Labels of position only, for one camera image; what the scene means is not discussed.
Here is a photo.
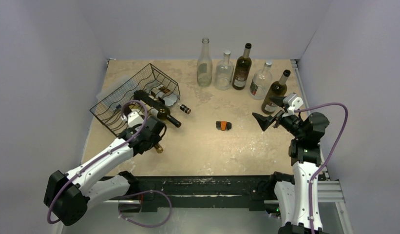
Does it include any dark bottle grey foil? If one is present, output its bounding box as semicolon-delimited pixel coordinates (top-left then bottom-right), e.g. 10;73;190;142
261;70;291;115

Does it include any red wine bottle gold foil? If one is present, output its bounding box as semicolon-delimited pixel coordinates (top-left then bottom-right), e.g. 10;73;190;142
154;143;164;154

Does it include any dark bottle black cap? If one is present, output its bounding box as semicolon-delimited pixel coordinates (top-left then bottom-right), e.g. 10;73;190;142
134;90;182;128

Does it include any clear bottle black cap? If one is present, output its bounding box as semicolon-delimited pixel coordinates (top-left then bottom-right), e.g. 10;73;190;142
150;85;191;115

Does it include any dark green bottle silver foil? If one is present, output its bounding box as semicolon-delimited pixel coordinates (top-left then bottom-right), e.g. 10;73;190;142
232;43;252;90

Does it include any clear round bottle silver cap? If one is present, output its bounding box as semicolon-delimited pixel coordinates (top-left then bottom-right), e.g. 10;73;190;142
215;50;234;90

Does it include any tall clear bottle no cap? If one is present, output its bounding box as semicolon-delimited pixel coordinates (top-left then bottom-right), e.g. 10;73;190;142
196;37;213;87

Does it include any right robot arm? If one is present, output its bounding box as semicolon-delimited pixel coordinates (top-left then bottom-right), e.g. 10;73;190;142
252;93;329;234

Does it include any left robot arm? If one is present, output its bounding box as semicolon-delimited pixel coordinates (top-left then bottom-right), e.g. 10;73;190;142
44;113;167;226

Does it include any orange hex key set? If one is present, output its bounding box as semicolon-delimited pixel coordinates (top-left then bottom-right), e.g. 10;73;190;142
216;121;232;131

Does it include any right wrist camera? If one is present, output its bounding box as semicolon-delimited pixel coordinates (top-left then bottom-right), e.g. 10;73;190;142
283;93;304;117

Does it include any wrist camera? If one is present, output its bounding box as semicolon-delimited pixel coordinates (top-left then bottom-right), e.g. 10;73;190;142
121;110;144;127
283;93;304;117

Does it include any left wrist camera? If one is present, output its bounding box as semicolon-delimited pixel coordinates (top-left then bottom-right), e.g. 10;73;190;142
121;110;144;127

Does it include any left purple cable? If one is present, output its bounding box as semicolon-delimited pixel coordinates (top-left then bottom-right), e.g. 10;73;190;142
46;100;149;225

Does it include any black wire wine rack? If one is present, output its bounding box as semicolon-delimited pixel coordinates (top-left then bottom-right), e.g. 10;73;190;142
89;63;181;137

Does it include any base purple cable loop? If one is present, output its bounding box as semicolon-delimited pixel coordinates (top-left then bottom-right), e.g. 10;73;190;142
118;190;173;229

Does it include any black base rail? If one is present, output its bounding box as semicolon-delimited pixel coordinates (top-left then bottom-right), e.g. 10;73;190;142
114;172;294;212

